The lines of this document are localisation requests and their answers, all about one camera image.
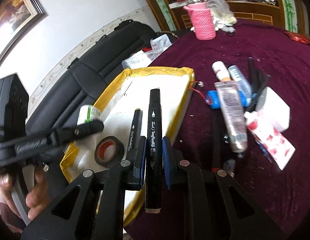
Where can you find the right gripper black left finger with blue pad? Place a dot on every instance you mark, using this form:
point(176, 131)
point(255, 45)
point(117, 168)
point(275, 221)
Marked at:
point(92, 206)

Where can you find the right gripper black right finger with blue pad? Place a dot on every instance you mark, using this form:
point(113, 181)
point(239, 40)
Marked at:
point(215, 205)

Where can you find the rose hand cream tube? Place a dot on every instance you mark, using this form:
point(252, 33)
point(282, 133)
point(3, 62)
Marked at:
point(279, 148)

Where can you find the black marker yellow ends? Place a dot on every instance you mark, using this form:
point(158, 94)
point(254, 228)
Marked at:
point(154, 154)

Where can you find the silver brown cream tube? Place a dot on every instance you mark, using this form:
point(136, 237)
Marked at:
point(232, 111)

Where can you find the person's left hand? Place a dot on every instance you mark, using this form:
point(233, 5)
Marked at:
point(36, 200)

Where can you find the black electrical tape roll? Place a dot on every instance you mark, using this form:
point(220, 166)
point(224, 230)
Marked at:
point(108, 152)

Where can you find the maroon velvet tablecloth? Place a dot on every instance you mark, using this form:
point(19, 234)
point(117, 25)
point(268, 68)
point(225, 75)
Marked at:
point(283, 195)

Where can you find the blue ballpoint pen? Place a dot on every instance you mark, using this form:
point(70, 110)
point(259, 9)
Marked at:
point(264, 151)

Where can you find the black marker in box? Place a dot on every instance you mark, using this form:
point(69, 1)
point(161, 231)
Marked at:
point(135, 130)

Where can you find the green white small bottle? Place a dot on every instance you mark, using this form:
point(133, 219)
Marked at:
point(88, 113)

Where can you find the black gel pen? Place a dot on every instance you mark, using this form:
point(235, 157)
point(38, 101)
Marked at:
point(254, 101)

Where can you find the blue battery pack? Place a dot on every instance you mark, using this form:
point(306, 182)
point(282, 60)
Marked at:
point(213, 101)

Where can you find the yellow taped cardboard box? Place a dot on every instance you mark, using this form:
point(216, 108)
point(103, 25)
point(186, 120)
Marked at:
point(129, 91)

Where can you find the white power adapter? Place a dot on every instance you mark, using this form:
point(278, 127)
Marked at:
point(272, 107)

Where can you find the clear blue tube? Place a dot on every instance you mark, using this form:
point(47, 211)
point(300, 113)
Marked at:
point(241, 81)

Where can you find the white bottle orange cap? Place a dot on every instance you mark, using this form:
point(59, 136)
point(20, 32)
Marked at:
point(220, 71)

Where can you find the white packet on sofa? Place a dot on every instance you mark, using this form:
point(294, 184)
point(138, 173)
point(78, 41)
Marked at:
point(143, 58)

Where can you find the pink woven cup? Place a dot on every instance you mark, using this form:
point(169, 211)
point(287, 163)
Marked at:
point(201, 19)

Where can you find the red foil packet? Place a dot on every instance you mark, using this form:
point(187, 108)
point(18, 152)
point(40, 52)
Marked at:
point(303, 39)

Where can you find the white plastic bag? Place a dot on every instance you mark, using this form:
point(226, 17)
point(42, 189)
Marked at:
point(223, 18)

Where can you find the framed wall painting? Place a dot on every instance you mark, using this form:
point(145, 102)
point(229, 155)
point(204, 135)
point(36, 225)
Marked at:
point(17, 17)

